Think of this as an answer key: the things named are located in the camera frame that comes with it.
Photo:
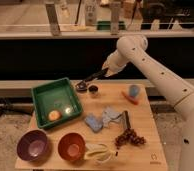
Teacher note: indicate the dark flat utensil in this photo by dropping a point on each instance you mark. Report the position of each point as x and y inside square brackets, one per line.
[126, 120]

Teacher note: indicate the orange bowl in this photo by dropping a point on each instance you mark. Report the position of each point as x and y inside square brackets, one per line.
[71, 147]

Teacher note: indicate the orange fruit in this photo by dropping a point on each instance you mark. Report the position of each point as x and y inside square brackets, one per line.
[54, 115]

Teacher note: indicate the green plastic tray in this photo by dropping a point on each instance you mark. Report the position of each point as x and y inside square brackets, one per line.
[55, 95]

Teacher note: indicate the silver metal object in tray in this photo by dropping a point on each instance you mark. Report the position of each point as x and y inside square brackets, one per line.
[68, 110]

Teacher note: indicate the purple bowl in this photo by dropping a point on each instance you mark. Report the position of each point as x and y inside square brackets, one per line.
[33, 146]

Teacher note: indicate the wooden table board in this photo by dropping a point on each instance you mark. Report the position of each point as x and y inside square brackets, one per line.
[139, 149]

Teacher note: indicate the yellow banana peel toy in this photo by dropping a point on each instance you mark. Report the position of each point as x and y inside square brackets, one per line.
[100, 153]

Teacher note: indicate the orange carrot toy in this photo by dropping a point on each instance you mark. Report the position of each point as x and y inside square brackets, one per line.
[129, 98]

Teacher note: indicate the blue sponge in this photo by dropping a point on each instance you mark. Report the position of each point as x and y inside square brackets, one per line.
[95, 124]

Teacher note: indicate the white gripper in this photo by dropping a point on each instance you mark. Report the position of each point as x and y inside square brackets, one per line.
[110, 67]

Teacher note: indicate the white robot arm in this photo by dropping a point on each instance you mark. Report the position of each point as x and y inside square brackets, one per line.
[177, 91]

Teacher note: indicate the dark grape bunch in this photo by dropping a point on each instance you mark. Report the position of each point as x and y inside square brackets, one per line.
[129, 136]

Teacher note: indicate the small dark cup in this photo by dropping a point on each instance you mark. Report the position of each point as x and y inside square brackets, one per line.
[93, 91]

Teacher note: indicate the blue cup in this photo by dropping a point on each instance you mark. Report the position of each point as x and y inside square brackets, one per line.
[134, 90]

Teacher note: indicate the grey crumpled cloth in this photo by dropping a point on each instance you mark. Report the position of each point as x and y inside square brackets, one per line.
[110, 115]

